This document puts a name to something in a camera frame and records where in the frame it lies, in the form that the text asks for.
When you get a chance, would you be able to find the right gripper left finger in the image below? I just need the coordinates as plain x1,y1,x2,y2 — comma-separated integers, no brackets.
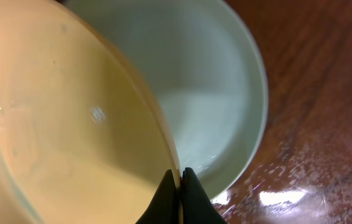
136,170,179,224

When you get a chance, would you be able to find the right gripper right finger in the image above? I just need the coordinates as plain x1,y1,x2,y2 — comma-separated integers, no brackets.
181,167,226,224

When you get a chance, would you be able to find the yellow plate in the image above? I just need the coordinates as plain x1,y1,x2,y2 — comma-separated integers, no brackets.
0,0,178,223

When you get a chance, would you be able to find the white plate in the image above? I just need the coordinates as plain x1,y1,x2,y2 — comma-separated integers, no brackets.
66,0,268,198

